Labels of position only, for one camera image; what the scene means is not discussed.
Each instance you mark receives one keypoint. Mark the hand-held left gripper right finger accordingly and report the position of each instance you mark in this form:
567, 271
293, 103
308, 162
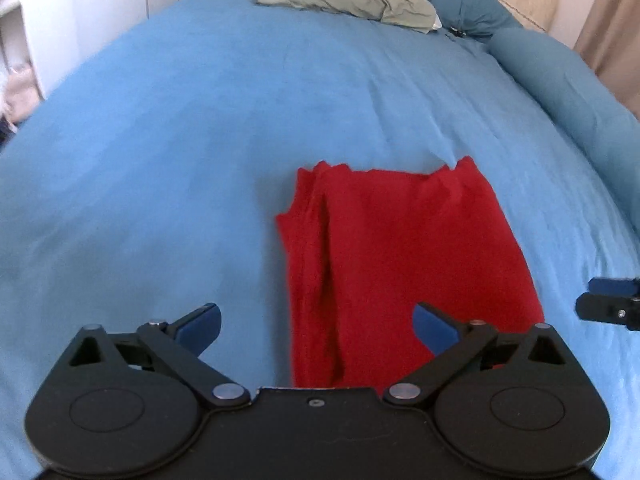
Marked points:
435, 327

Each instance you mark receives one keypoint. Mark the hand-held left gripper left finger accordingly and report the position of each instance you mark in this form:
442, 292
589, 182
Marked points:
200, 330

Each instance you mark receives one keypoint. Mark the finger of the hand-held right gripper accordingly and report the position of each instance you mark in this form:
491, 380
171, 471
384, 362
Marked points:
607, 287

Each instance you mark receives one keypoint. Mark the red knit sweater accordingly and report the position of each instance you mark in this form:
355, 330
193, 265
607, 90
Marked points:
400, 240

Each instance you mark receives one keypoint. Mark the blue bed sheet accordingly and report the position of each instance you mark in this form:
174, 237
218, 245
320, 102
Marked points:
150, 160

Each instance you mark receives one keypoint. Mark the blue rolled duvet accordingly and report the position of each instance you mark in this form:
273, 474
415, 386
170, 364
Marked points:
565, 90

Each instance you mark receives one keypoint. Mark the beige curtain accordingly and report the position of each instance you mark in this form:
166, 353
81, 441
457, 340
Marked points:
612, 35

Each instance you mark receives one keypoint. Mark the beige handbag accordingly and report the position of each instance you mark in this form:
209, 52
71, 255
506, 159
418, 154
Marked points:
17, 92

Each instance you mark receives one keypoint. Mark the blue pillow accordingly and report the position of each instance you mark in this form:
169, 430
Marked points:
465, 2

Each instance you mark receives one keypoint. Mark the white and grey wardrobe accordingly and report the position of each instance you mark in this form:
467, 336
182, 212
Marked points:
100, 0

